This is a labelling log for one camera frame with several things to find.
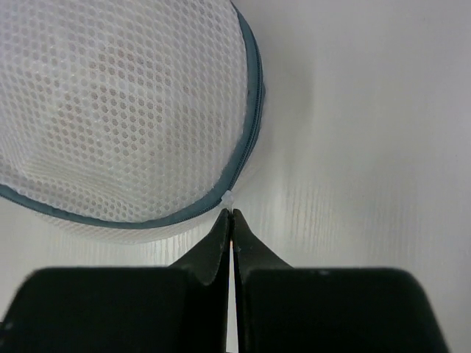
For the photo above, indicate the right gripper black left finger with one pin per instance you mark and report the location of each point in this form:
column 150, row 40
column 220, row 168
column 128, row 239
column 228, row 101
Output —
column 178, row 308

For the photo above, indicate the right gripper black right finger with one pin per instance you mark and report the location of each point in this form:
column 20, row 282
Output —
column 281, row 308

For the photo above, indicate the white mesh laundry bag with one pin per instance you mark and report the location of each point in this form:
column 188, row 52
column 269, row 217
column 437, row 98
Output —
column 126, row 120

